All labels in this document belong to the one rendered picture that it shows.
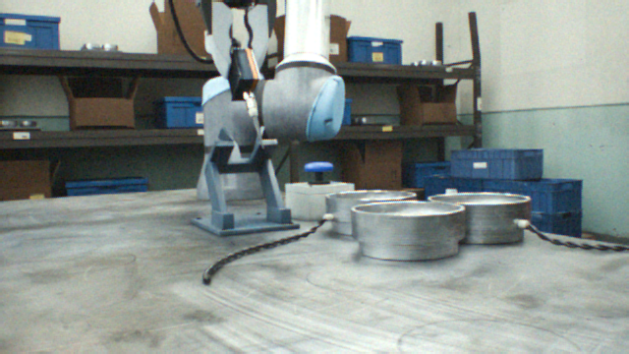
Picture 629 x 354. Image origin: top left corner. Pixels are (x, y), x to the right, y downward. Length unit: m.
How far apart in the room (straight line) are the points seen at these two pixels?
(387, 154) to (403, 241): 4.38
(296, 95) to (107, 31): 3.67
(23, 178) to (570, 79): 4.14
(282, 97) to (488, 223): 0.56
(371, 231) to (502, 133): 5.19
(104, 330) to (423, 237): 0.27
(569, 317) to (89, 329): 0.28
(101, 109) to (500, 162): 2.79
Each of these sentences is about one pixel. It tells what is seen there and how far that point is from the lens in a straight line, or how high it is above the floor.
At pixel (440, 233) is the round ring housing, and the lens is 0.51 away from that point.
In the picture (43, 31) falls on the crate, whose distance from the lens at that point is 4.09.
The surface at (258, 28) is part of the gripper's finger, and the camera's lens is 0.74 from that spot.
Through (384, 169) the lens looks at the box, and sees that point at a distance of 4.88.
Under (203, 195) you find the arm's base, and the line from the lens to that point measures 1.09.
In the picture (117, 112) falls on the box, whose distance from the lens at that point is 4.03.
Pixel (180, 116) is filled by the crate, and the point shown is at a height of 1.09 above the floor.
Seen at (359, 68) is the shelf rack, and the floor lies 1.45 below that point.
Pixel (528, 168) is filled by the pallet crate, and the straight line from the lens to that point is 4.52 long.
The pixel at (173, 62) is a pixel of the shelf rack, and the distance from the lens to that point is 4.08.
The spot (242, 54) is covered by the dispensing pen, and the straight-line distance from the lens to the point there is 0.72.
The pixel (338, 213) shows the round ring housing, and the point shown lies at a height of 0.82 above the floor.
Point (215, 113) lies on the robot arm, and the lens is 1.08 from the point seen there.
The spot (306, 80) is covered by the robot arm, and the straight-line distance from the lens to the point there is 1.05.
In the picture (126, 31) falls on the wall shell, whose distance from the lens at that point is 4.67.
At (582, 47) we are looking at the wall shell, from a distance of 5.19.
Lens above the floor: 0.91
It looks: 3 degrees down
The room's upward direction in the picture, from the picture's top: 1 degrees counter-clockwise
